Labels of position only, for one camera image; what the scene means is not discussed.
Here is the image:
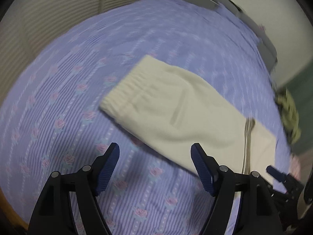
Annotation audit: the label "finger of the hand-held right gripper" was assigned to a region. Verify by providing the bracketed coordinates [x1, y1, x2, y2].
[266, 165, 287, 183]

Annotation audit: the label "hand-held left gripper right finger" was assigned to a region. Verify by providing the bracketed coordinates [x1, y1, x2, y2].
[190, 142, 284, 235]

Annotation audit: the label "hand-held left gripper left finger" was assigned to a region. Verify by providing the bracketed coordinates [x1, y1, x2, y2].
[28, 142, 120, 235]

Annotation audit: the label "cream pants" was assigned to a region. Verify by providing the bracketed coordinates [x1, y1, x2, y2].
[99, 54, 283, 177]

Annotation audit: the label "olive green garment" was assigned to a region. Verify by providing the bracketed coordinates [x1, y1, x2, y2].
[274, 88, 302, 145]

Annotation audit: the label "blue floral duvet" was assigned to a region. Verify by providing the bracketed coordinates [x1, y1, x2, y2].
[0, 0, 294, 235]

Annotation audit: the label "grey bed headboard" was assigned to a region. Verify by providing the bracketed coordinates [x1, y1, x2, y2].
[170, 0, 279, 72]

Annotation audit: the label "white louvred wardrobe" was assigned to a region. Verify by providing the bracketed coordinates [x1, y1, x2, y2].
[0, 0, 153, 84]

